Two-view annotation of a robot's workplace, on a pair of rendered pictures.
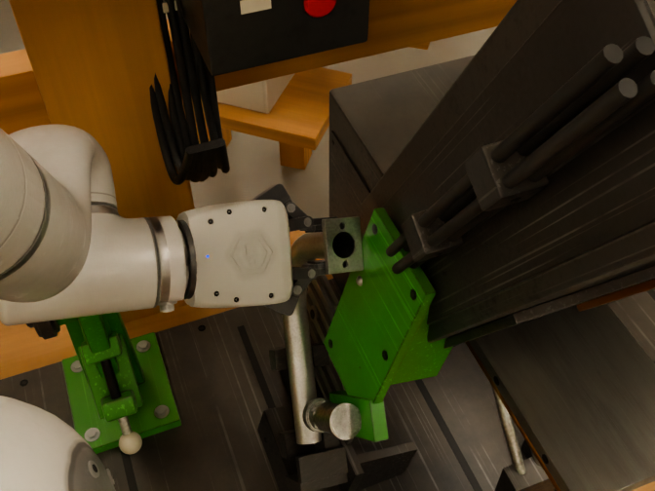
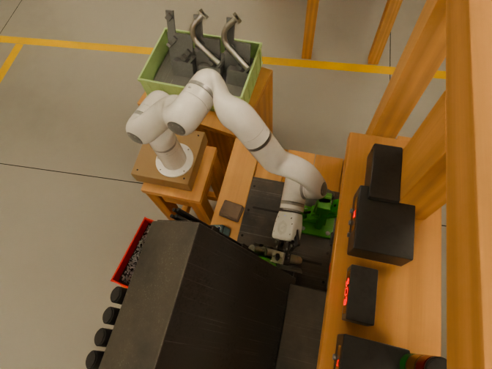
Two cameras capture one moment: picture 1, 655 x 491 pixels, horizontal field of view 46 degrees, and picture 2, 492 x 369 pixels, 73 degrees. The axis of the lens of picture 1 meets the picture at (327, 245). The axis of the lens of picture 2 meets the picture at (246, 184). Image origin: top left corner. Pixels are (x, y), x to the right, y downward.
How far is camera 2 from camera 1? 88 cm
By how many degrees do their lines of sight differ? 61
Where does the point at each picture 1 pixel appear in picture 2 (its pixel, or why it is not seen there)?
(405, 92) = not seen: hidden behind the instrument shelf
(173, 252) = (285, 204)
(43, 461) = (177, 120)
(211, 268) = (282, 216)
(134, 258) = (286, 195)
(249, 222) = (288, 228)
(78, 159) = (289, 175)
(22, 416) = (184, 120)
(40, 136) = (302, 170)
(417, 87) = not seen: hidden behind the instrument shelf
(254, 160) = not seen: outside the picture
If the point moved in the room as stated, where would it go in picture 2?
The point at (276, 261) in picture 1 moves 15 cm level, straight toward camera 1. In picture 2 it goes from (278, 234) to (241, 214)
